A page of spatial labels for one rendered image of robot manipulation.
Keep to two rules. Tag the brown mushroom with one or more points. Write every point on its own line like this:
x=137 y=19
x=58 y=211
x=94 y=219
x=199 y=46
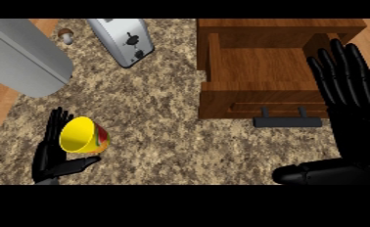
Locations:
x=67 y=36

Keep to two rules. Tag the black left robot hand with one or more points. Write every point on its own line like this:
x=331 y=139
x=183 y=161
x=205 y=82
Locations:
x=48 y=159

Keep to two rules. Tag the wooden cabinet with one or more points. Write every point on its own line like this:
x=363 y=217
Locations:
x=270 y=32

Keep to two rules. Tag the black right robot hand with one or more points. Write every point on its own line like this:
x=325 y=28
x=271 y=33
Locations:
x=345 y=129

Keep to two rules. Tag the silver toaster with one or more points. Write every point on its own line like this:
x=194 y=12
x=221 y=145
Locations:
x=125 y=41

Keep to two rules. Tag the yellow cup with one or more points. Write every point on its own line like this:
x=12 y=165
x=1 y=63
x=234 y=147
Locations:
x=83 y=135

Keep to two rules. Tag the wooden drawer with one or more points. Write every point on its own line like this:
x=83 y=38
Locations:
x=263 y=84

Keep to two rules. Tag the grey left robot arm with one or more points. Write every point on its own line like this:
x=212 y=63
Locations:
x=48 y=182

